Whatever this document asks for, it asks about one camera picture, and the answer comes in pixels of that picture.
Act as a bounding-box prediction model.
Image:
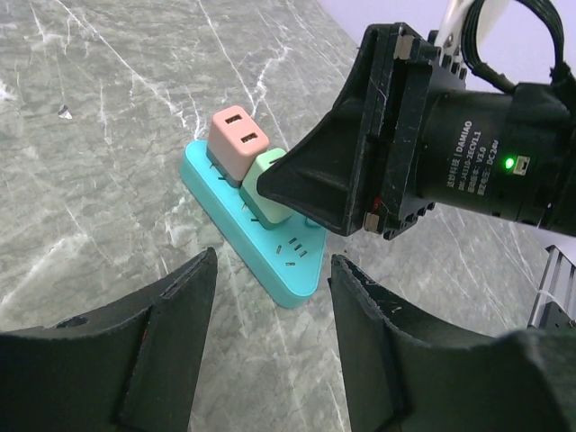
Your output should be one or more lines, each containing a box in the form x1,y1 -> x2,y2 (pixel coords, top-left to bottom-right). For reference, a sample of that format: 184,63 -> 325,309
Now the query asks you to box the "green plug adapter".
239,147 -> 296,230

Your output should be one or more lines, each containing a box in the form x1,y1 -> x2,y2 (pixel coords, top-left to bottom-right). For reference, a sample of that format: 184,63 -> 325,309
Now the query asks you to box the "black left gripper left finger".
1,249 -> 218,431

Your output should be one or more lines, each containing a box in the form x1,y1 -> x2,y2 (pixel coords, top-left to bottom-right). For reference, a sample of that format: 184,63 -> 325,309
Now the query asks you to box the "aluminium frame rail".
527,246 -> 575,330

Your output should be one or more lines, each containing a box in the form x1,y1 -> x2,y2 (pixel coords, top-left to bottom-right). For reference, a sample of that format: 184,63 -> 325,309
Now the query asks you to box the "pink plug adapter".
206,105 -> 269,188

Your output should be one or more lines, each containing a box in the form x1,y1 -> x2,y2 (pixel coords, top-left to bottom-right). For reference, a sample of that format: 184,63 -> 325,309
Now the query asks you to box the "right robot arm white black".
256,22 -> 575,240

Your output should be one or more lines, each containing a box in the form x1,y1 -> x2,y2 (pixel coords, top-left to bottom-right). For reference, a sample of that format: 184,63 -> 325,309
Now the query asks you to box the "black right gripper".
256,22 -> 466,240

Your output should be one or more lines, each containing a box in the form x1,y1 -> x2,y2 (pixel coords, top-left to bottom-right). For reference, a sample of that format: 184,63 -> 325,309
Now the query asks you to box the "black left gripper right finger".
328,255 -> 575,431

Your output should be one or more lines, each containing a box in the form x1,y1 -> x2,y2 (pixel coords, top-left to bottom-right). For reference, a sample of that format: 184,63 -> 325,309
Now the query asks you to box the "teal triangular power strip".
180,140 -> 327,309

